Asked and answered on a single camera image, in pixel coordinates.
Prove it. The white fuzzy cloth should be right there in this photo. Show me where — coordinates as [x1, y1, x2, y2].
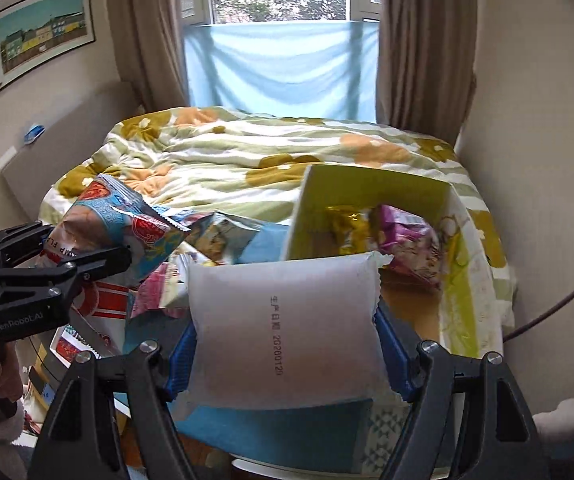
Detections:
[531, 389, 574, 447]

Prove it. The floral green yellow blanket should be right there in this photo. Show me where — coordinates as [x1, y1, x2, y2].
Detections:
[38, 105, 518, 332]

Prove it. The framed wall picture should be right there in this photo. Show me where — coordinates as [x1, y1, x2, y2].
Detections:
[0, 0, 98, 95]

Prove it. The small blue white item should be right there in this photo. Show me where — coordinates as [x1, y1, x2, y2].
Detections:
[22, 123, 48, 146]

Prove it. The beige curtain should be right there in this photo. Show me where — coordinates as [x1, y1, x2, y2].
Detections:
[376, 0, 478, 145]
[104, 0, 191, 112]

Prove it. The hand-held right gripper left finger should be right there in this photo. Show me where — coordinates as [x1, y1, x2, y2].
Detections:
[27, 320, 202, 480]

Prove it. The pale cartoon print snack packet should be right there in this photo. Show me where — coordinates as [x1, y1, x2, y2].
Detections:
[186, 211, 292, 267]

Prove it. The beige bed headboard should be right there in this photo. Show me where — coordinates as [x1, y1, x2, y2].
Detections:
[0, 81, 144, 222]

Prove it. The gold foil snack packet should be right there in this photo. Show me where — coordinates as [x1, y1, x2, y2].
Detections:
[326, 204, 376, 257]

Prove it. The blue patterned tablecloth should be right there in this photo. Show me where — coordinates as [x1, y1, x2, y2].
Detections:
[112, 222, 424, 477]

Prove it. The light blue window cloth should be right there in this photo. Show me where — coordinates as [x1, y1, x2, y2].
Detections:
[182, 18, 381, 124]

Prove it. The magenta purple snack packet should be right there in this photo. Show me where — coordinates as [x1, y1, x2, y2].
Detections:
[371, 203, 444, 290]

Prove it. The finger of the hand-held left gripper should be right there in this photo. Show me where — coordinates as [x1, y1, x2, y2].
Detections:
[0, 221, 56, 267]
[0, 245, 134, 312]

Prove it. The green cardboard box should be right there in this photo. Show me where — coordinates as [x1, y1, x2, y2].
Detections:
[282, 163, 488, 361]

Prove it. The thin black cable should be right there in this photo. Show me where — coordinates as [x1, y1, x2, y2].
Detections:
[501, 255, 574, 345]

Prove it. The brown blue red snack packet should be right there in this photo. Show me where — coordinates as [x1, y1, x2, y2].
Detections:
[42, 174, 191, 286]

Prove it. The plain white snack packet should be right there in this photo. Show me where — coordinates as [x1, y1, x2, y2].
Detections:
[172, 250, 394, 423]

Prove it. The red white striped snack packet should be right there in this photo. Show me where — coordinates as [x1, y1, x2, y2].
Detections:
[49, 279, 134, 361]

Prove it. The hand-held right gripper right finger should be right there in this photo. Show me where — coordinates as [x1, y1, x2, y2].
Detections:
[374, 307, 552, 480]

